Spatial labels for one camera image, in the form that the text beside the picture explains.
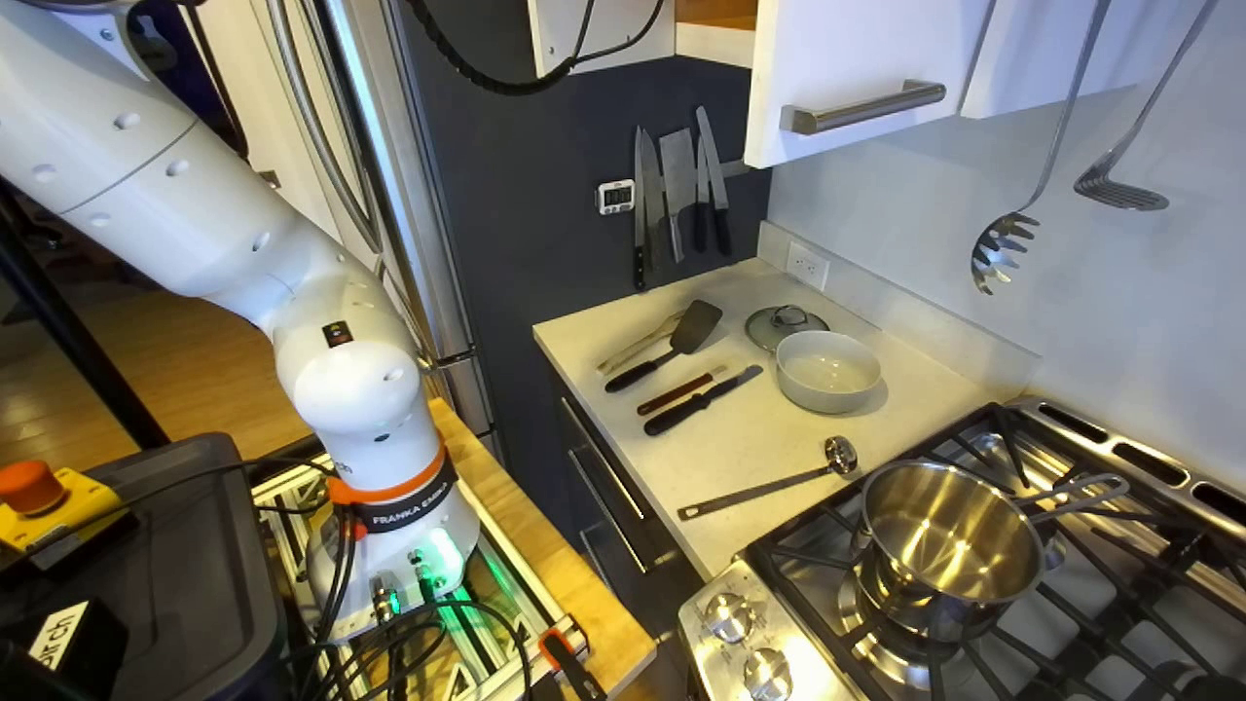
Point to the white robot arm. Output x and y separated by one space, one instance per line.
119 157

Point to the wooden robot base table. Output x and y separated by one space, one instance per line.
528 623

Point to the dark drawer cabinet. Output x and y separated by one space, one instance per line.
624 539

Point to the white ceramic bowl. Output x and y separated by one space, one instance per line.
828 370

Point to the glass pot lid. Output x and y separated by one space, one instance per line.
772 323

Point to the knife on magnetic strip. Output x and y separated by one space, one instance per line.
642 206

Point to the cleaver on magnetic strip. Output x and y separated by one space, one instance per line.
680 184

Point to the metal ladle on counter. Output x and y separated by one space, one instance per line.
840 458

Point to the stainless steel pot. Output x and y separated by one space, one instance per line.
943 552

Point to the stainless steel refrigerator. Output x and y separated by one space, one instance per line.
333 113

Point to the hanging black ladle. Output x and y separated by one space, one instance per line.
1098 179

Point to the red emergency stop button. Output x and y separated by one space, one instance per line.
39 502

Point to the red handled small knife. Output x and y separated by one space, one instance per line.
680 392

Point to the black handled kitchen knife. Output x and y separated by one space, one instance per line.
663 423

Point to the white wall switch plate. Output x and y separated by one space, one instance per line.
618 197

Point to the metal cabinet door handle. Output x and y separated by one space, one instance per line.
910 93

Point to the black cable overhead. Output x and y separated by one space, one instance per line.
555 39

